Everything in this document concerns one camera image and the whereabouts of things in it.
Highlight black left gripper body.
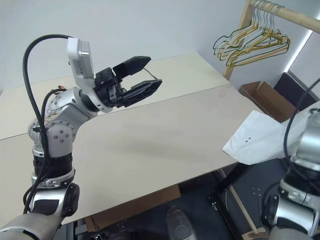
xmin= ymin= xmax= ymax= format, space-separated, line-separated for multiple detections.
xmin=94 ymin=66 xmax=126 ymax=109

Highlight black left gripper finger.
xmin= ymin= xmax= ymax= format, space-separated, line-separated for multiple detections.
xmin=112 ymin=56 xmax=152 ymax=79
xmin=121 ymin=78 xmax=163 ymax=109

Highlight white shorts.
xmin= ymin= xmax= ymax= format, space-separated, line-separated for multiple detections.
xmin=221 ymin=109 xmax=305 ymax=166

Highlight open cardboard box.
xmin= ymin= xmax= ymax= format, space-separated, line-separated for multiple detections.
xmin=238 ymin=80 xmax=298 ymax=124

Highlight black box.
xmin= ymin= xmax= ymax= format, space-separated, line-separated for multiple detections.
xmin=273 ymin=71 xmax=320 ymax=111

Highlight wooden floor strut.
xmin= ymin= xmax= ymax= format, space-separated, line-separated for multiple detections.
xmin=227 ymin=185 xmax=270 ymax=240

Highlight white light strip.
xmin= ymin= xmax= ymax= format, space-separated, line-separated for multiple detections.
xmin=284 ymin=29 xmax=314 ymax=74

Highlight wooden clothes rack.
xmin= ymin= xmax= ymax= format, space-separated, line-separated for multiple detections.
xmin=223 ymin=0 xmax=320 ymax=81

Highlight black cylinder device with cable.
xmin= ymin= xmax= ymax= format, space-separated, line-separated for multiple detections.
xmin=144 ymin=67 xmax=159 ymax=81

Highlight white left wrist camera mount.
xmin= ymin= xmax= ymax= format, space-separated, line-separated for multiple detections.
xmin=66 ymin=37 xmax=115 ymax=114

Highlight dark wire hanger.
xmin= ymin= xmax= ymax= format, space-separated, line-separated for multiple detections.
xmin=212 ymin=1 xmax=263 ymax=58

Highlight silver wire hanger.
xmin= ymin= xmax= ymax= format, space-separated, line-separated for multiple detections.
xmin=215 ymin=1 xmax=276 ymax=61

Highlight gold wire hanger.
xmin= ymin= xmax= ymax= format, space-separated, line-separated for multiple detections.
xmin=218 ymin=2 xmax=286 ymax=63

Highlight black metal table frame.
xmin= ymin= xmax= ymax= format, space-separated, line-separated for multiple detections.
xmin=208 ymin=161 xmax=253 ymax=240

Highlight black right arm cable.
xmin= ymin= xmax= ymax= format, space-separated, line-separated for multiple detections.
xmin=283 ymin=78 xmax=320 ymax=206

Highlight bunch of wire hangers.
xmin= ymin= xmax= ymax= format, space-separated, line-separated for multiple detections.
xmin=225 ymin=3 xmax=292 ymax=68

